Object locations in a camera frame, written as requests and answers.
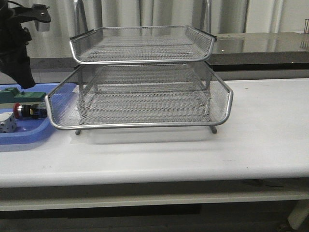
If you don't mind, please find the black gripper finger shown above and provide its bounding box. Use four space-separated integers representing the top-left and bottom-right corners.
0 56 36 89

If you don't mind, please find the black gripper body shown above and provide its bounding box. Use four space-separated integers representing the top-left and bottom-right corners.
0 0 52 61

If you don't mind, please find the red emergency stop button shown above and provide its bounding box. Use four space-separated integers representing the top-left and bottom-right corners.
13 102 47 119

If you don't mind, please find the silver mesh tray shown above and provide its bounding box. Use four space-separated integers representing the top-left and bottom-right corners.
70 25 217 65
45 62 233 130

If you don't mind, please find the green terminal block module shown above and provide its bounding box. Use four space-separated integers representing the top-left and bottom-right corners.
0 87 46 104

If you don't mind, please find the blue plastic tray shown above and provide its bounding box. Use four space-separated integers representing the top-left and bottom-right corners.
0 83 79 145

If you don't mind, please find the grey steel back counter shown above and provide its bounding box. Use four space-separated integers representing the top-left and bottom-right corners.
27 32 309 83

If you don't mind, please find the white table leg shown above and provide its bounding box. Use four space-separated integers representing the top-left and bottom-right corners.
287 200 309 230

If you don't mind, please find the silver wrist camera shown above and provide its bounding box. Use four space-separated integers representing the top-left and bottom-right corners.
34 20 50 32

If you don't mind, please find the silver rack frame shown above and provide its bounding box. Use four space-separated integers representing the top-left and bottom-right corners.
73 0 218 135

